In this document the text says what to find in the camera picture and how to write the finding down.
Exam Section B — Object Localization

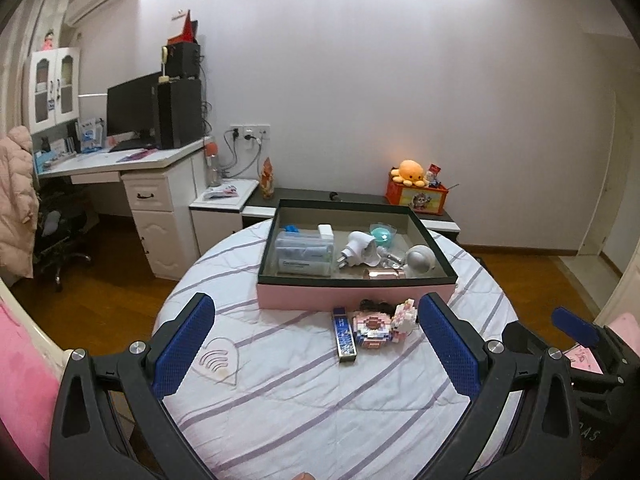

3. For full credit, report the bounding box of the black computer tower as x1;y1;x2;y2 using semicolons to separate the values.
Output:
157;77;203;150

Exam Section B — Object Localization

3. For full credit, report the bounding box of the white wall outlet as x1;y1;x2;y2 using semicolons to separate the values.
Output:
230;124;272;142

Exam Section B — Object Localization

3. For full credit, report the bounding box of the pink storage box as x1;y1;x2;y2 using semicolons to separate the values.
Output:
256;199;459;311

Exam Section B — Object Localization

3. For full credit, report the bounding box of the pink puffer jacket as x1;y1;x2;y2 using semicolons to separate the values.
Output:
0;126;41;279

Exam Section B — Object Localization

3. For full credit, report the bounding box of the black speaker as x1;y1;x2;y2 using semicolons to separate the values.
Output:
166;41;202;80

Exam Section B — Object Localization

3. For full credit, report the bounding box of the pink booklet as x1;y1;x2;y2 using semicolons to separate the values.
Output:
116;147;156;163

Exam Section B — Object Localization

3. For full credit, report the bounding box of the white bed frame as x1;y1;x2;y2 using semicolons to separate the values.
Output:
0;275;76;361

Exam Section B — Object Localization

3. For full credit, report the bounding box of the dark blue patterned box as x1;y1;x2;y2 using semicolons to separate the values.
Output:
331;307;360;363

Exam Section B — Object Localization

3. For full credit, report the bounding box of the white hutch cabinet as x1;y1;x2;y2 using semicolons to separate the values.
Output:
22;46;82;136

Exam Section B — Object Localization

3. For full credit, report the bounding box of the red printed toy box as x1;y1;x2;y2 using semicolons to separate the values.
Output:
385;180;449;216

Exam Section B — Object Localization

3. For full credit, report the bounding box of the black computer monitor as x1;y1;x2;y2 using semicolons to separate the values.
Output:
106;71;162;146

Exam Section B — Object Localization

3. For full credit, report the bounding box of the pink block figure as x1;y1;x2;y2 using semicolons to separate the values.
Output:
392;299;418;336

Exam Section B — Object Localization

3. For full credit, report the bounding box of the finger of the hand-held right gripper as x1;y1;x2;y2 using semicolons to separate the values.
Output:
501;319;553;361
551;306;640;376

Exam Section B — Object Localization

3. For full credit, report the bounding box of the rose gold cylinder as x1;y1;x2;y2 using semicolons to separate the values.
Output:
367;266;408;281

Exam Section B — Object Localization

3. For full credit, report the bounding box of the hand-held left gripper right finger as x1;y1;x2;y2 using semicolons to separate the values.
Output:
417;291;583;480

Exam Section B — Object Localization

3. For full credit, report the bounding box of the blue and white box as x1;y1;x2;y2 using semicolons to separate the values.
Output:
77;117;106;153

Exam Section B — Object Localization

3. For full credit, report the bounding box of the red folder box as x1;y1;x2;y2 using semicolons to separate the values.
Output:
167;10;197;45

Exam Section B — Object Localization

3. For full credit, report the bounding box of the bottle with red cap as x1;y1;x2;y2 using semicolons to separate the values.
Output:
205;141;223;188

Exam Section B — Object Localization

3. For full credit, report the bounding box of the white nightstand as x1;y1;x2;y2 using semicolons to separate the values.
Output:
189;178;261;258

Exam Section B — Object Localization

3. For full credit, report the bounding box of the pink printed cloth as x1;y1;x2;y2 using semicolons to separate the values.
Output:
565;312;640;371

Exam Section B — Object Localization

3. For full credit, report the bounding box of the black office chair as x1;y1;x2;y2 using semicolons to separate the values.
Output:
32;180;93;291

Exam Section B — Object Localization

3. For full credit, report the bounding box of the orange figurine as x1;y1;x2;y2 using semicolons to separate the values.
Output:
260;156;277;200

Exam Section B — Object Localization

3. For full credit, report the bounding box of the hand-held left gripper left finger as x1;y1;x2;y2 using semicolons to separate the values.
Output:
48;292;217;480

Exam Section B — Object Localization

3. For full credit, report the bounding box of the white door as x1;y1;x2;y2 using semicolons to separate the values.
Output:
580;35;640;311

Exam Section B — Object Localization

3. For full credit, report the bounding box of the clear plastic case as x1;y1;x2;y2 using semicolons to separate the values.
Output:
274;230;335;277

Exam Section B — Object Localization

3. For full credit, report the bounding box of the pink bed blanket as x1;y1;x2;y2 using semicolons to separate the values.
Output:
0;305;61;461

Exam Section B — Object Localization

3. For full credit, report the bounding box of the white desk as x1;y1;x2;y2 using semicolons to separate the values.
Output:
37;136;213;281

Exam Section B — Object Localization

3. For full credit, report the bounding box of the white round toy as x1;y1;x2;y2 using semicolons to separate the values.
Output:
405;245;435;277

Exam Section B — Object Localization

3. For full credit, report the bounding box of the white charger plug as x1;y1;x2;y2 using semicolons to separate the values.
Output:
340;231;383;268

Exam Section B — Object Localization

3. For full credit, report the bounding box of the white curtain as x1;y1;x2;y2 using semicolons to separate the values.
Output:
0;0;68;136

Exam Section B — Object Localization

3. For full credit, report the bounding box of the orange octopus plush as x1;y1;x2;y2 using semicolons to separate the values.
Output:
391;160;428;188

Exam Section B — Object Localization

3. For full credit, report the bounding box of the black power cable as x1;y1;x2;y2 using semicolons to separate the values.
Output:
222;130;263;181

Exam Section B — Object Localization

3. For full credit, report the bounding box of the pink block donut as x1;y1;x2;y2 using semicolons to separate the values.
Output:
350;310;393;350

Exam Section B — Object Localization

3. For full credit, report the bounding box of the teal ball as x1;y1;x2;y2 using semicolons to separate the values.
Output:
369;222;398;248

